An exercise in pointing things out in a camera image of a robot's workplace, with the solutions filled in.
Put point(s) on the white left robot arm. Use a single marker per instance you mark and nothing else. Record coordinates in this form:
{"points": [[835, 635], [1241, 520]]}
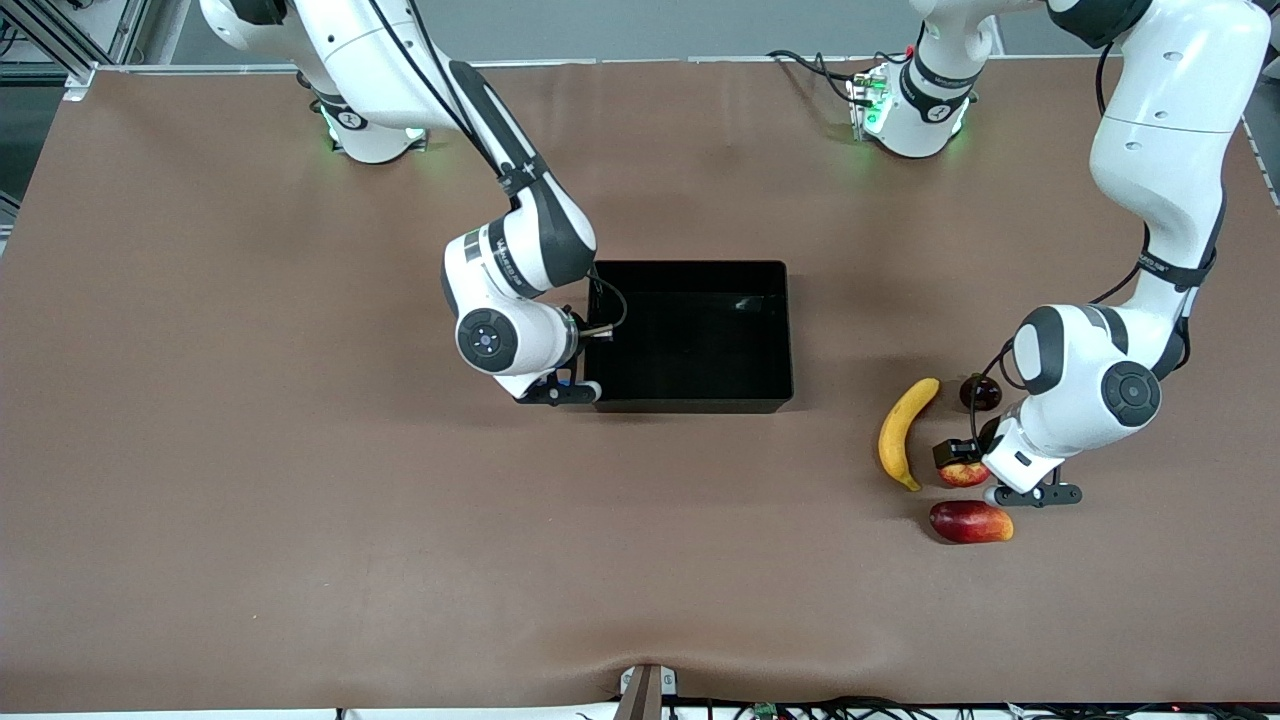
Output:
{"points": [[1160, 150]]}

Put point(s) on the black plastic box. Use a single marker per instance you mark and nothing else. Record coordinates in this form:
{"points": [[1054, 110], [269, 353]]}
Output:
{"points": [[700, 340]]}

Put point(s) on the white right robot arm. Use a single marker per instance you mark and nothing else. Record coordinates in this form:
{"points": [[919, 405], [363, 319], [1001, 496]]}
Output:
{"points": [[400, 60]]}

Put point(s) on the brown table mat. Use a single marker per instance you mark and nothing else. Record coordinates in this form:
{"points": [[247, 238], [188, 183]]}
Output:
{"points": [[300, 500]]}

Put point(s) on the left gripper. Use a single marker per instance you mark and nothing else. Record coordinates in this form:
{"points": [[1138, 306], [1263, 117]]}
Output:
{"points": [[962, 451]]}

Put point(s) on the metal table clamp bracket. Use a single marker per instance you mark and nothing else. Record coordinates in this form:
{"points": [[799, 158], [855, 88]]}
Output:
{"points": [[645, 695]]}

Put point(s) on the yellow banana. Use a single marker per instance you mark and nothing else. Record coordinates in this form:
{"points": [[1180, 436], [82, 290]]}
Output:
{"points": [[897, 430]]}

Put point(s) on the red yellow apple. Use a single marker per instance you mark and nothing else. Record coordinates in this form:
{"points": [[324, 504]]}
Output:
{"points": [[962, 475]]}

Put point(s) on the red yellow mango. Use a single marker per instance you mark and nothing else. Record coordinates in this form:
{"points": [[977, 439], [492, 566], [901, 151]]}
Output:
{"points": [[970, 522]]}

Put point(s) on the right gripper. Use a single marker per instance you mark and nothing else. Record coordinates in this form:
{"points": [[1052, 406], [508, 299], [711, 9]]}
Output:
{"points": [[581, 323]]}

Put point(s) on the aluminium frame profile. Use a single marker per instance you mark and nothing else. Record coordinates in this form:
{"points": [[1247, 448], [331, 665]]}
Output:
{"points": [[80, 80]]}

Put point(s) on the dark purple mangosteen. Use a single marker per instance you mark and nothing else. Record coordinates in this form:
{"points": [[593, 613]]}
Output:
{"points": [[980, 395]]}

